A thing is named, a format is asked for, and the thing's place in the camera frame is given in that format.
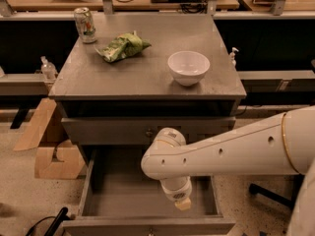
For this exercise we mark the soda can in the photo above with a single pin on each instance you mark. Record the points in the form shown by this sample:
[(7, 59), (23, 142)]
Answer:
[(85, 24)]

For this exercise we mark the black office chair base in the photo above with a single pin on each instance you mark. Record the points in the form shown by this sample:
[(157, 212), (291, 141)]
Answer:
[(296, 185)]

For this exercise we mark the white bowl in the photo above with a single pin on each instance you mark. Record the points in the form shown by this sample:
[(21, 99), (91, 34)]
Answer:
[(188, 68)]

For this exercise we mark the clear sanitizer bottle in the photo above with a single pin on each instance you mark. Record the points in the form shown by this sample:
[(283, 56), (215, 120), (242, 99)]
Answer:
[(48, 70)]

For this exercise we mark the grey drawer cabinet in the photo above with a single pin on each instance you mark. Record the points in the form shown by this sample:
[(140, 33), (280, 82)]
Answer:
[(141, 86)]

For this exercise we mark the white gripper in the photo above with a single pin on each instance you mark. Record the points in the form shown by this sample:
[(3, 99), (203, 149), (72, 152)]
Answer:
[(178, 192)]

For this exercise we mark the white pump bottle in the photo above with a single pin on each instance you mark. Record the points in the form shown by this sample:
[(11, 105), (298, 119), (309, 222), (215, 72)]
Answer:
[(232, 55)]

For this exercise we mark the grey top drawer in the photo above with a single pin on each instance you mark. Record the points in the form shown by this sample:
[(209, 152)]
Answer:
[(96, 131)]

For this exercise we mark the cardboard box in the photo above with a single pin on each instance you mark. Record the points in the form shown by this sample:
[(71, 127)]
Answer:
[(56, 157)]

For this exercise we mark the grey drawer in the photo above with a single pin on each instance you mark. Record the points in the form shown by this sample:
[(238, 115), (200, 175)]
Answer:
[(96, 131), (119, 200)]

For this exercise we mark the green chip bag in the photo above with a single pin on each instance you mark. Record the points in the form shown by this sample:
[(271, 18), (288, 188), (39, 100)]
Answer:
[(122, 46)]

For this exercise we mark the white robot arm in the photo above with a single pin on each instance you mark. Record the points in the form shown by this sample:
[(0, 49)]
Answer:
[(280, 145)]

